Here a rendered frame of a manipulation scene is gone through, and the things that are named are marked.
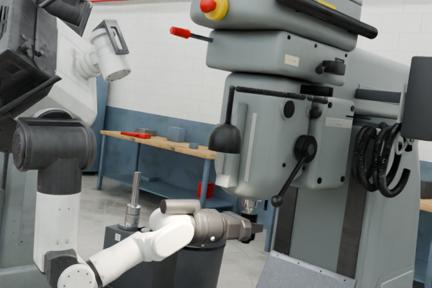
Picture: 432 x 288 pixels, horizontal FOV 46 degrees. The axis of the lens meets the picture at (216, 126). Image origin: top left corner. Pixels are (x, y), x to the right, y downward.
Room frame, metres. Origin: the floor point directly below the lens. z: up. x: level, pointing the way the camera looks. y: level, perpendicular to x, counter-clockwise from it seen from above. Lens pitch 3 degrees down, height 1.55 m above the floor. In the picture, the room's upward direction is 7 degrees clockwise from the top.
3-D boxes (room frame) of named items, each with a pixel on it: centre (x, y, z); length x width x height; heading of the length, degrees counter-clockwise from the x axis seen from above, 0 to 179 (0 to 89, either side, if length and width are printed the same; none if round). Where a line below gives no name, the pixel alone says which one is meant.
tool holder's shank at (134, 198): (1.67, 0.24, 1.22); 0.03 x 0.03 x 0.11
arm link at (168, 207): (1.24, 0.06, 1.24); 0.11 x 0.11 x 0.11; 33
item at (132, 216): (1.67, 0.24, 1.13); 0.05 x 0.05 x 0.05
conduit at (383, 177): (1.41, -0.44, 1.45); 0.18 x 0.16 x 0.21; 138
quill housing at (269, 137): (1.35, -0.12, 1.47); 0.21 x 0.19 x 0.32; 48
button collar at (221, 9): (1.17, 0.04, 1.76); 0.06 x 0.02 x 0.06; 48
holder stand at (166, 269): (1.65, 0.20, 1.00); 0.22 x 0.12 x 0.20; 58
